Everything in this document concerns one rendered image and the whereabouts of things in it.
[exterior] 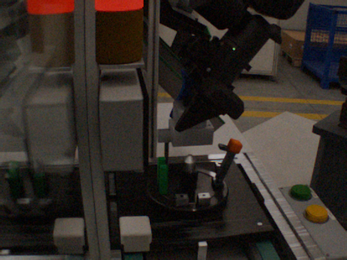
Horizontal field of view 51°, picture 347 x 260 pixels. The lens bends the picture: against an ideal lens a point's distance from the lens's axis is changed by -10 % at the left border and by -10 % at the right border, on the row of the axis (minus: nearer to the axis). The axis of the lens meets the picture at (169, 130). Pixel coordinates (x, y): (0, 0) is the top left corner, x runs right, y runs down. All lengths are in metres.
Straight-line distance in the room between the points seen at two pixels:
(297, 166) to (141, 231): 0.59
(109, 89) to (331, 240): 0.44
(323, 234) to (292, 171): 0.40
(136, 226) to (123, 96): 0.29
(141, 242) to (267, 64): 4.38
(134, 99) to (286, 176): 0.72
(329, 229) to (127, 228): 0.33
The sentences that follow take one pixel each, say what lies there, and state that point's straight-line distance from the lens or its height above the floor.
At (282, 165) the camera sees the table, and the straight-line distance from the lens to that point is 1.06.
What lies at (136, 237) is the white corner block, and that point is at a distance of 0.58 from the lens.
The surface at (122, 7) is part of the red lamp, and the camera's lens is 0.35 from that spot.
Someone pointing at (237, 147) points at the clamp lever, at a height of 1.07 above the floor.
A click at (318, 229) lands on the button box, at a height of 0.96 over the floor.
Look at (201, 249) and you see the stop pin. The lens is 0.59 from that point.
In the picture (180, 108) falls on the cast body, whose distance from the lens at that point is 0.60.
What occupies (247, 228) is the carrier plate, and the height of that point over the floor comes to 0.97.
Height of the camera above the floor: 1.35
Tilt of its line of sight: 24 degrees down
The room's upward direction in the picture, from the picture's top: 2 degrees clockwise
